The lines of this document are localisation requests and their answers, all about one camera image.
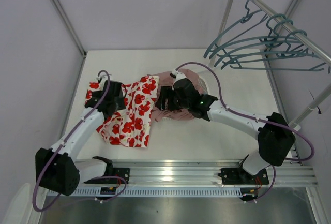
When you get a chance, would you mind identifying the red poppy print skirt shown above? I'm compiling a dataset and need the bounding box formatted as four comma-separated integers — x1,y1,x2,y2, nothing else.
96,75,160,148

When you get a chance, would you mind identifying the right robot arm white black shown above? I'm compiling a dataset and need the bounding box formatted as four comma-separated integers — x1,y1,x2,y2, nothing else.
156,78,295,185

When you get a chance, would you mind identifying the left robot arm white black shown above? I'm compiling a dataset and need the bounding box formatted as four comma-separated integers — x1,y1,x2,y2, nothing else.
35,80,125,196

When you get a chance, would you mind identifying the teal hanger far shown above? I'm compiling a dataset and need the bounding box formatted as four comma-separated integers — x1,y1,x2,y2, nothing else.
203,0,267,59

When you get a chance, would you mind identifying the teal hanger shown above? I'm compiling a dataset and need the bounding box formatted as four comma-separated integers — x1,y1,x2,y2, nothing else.
203,0,267,59
203,13,288,59
223,31,330,73
214,30,318,69

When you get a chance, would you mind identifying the teal hanger nearest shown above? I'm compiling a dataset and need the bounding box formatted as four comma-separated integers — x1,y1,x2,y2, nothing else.
223,31,330,73

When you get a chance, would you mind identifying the pink crumpled garment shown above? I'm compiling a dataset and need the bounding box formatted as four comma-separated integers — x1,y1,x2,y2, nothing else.
151,71,195,122

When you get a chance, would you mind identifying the white laundry basket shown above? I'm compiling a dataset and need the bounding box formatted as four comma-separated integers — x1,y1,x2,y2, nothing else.
162,77,209,121

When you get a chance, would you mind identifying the metal clothes rack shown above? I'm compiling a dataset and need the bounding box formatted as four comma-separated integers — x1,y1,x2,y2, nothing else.
207,0,330,134

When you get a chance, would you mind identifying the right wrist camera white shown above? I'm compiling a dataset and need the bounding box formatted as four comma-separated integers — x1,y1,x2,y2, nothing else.
170,70,186,80

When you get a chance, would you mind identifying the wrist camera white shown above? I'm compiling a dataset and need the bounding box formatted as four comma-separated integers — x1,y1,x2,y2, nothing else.
96,74,112,87
170,70,186,80

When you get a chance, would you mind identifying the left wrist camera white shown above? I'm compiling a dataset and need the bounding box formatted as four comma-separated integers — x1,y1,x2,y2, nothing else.
96,74,112,87

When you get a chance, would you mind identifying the aluminium mounting rail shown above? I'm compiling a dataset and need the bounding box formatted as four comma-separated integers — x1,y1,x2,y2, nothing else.
36,159,319,187

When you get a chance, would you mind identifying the right aluminium frame post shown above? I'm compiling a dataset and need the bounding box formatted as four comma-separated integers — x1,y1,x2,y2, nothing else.
262,54,288,121

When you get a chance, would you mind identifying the aluminium frame post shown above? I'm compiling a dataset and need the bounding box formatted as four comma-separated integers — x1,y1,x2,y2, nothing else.
262,54,288,121
50,0,87,58

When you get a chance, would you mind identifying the white slotted cable duct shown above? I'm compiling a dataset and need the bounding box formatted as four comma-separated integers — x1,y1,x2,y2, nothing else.
46,187,245,198

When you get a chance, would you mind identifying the left aluminium frame post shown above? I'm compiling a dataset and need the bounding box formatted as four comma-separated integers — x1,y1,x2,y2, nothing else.
50,0,87,58

